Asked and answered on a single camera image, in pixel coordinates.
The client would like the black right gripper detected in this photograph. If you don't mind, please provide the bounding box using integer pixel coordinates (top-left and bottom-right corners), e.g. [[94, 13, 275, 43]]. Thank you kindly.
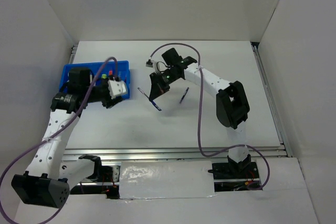
[[150, 69, 180, 101]]

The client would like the dark blue gel pen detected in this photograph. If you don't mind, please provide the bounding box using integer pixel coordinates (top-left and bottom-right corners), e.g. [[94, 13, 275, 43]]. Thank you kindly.
[[137, 87, 162, 112]]

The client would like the blue grip ballpoint pen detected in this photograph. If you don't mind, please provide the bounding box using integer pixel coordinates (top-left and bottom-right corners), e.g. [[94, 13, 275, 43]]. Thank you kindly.
[[179, 87, 190, 104]]

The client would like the orange cap black highlighter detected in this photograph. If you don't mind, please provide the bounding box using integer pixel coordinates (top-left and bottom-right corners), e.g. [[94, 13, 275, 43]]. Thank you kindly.
[[108, 70, 113, 80]]

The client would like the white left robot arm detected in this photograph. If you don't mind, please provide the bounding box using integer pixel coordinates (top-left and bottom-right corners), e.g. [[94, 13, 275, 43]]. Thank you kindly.
[[11, 67, 128, 209]]

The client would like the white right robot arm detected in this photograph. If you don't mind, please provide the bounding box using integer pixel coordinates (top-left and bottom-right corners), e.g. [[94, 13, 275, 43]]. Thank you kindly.
[[145, 48, 251, 178]]

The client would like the blue plastic divided bin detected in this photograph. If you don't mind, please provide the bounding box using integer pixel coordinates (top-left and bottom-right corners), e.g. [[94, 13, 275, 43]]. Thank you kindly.
[[59, 60, 131, 99]]

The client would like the white foil cover plate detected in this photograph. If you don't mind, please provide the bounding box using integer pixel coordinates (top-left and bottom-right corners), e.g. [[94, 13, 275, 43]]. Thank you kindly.
[[119, 161, 215, 199]]

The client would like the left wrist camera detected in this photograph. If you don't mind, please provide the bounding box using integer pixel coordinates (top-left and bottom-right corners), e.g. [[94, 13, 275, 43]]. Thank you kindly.
[[108, 76, 128, 99]]

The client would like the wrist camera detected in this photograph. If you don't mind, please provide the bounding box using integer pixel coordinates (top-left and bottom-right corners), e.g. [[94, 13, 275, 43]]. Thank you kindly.
[[145, 57, 164, 73], [108, 76, 128, 99]]

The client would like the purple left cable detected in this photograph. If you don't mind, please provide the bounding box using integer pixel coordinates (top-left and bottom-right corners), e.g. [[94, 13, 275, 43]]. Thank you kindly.
[[0, 56, 118, 222]]

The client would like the purple cable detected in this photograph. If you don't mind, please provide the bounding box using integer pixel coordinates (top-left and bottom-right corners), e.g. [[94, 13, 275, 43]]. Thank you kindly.
[[149, 43, 271, 191], [0, 56, 118, 222]]

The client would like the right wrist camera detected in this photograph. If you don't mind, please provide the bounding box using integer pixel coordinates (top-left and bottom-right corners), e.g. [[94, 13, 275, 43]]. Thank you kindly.
[[145, 57, 164, 73]]

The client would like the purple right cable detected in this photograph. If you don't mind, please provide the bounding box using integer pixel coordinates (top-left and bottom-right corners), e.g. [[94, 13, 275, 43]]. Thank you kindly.
[[149, 43, 271, 191]]

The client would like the aluminium rail frame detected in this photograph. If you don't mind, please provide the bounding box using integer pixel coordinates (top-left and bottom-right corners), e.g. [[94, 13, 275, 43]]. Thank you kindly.
[[63, 41, 288, 162]]

